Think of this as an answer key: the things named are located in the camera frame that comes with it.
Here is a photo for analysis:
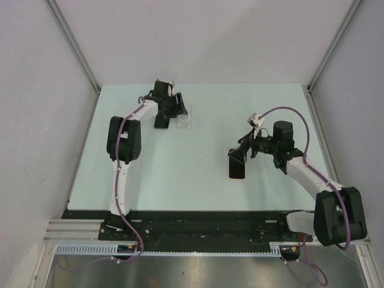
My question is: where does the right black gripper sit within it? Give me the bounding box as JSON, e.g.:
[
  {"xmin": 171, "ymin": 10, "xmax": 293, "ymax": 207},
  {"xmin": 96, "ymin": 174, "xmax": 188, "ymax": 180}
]
[{"xmin": 228, "ymin": 127, "xmax": 279, "ymax": 164}]

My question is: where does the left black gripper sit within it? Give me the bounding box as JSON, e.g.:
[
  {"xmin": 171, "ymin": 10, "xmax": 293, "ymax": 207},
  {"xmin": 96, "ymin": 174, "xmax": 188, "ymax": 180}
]
[{"xmin": 163, "ymin": 92, "xmax": 187, "ymax": 119}]

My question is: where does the pink cased phone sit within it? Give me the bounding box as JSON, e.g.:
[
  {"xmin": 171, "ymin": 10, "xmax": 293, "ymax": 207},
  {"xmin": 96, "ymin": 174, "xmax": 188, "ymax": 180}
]
[{"xmin": 228, "ymin": 157, "xmax": 246, "ymax": 180}]

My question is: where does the clear phone case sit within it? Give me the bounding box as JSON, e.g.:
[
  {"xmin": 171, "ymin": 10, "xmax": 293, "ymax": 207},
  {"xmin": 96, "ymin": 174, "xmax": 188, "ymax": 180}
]
[{"xmin": 176, "ymin": 104, "xmax": 193, "ymax": 130}]

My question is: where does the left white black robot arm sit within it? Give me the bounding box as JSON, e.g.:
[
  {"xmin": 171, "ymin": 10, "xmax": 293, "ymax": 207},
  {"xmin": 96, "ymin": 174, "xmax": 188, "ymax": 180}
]
[{"xmin": 104, "ymin": 79, "xmax": 188, "ymax": 240}]

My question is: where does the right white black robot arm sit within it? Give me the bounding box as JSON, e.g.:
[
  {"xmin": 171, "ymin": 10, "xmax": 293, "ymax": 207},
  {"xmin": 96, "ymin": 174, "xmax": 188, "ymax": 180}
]
[{"xmin": 228, "ymin": 121, "xmax": 368, "ymax": 248}]

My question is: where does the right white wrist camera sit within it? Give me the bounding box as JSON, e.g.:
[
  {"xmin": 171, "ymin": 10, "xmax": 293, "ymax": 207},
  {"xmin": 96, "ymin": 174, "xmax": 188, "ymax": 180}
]
[{"xmin": 247, "ymin": 113, "xmax": 265, "ymax": 139}]

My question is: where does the right aluminium corner post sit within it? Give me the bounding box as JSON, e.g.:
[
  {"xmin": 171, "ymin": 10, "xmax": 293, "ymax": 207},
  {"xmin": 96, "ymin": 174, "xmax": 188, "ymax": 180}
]
[{"xmin": 306, "ymin": 0, "xmax": 365, "ymax": 91}]

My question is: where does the aluminium corner post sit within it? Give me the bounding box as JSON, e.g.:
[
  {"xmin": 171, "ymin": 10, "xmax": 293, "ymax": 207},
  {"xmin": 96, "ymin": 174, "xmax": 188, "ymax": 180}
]
[
  {"xmin": 44, "ymin": 0, "xmax": 101, "ymax": 95},
  {"xmin": 306, "ymin": 0, "xmax": 365, "ymax": 91}
]

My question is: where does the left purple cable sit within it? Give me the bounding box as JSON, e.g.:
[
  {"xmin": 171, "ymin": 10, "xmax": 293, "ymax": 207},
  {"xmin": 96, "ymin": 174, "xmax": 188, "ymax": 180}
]
[{"xmin": 56, "ymin": 95, "xmax": 151, "ymax": 272}]

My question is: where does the purple cable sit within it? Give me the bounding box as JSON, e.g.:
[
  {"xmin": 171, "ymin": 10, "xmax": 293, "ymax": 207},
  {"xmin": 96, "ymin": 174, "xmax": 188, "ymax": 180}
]
[
  {"xmin": 259, "ymin": 105, "xmax": 352, "ymax": 286},
  {"xmin": 56, "ymin": 95, "xmax": 151, "ymax": 272}
]

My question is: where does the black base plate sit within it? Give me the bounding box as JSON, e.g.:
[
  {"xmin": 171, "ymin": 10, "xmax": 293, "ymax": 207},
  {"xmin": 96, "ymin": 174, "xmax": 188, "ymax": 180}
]
[{"xmin": 62, "ymin": 209, "xmax": 305, "ymax": 242}]

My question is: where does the left aluminium corner post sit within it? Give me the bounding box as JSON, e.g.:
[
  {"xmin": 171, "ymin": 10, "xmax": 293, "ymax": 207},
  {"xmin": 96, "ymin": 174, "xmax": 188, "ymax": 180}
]
[{"xmin": 44, "ymin": 0, "xmax": 101, "ymax": 95}]

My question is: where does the white slotted cable duct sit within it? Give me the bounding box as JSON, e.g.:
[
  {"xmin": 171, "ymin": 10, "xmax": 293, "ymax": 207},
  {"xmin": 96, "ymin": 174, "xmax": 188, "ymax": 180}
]
[{"xmin": 55, "ymin": 242, "xmax": 284, "ymax": 256}]

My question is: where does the aluminium frame rail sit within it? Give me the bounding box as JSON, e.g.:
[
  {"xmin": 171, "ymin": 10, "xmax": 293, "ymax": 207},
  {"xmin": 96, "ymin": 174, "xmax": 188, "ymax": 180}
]
[{"xmin": 43, "ymin": 218, "xmax": 371, "ymax": 248}]

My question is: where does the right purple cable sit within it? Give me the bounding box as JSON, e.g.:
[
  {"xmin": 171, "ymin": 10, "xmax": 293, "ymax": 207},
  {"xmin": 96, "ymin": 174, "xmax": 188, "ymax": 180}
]
[{"xmin": 259, "ymin": 105, "xmax": 352, "ymax": 286}]

